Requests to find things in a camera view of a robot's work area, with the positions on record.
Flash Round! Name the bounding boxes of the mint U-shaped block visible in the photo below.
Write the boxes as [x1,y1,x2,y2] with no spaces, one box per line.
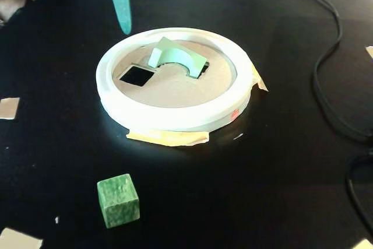
[147,36,207,80]

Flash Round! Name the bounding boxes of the white round shape sorter lid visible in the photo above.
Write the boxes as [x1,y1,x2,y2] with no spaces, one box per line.
[95,27,253,133]

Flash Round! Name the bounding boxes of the long masking tape strip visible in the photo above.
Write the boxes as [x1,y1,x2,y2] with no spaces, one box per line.
[125,128,211,148]

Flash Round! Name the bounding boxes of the short masking tape strip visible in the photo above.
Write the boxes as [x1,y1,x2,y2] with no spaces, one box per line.
[249,64,269,93]

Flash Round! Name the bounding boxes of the green wooden cube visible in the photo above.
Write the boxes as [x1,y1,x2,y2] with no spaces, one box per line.
[97,173,140,229]

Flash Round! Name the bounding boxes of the long black cable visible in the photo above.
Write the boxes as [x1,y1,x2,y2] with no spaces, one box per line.
[139,0,373,145]

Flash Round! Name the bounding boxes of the looped black cable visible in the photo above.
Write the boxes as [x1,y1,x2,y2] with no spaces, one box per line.
[345,149,373,234]

